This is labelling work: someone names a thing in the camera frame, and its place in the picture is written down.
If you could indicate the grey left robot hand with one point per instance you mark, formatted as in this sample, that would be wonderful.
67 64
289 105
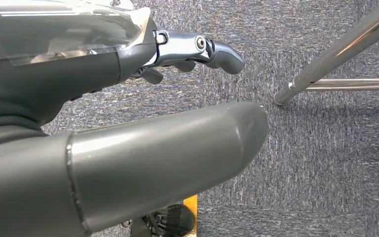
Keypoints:
143 157

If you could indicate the yellow floor tape outline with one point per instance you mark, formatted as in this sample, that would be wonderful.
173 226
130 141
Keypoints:
191 201

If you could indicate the black robot foot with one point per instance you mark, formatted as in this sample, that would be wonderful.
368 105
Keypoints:
173 219

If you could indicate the silver metal workbench frame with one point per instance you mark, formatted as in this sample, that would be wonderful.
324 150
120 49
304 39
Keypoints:
340 49

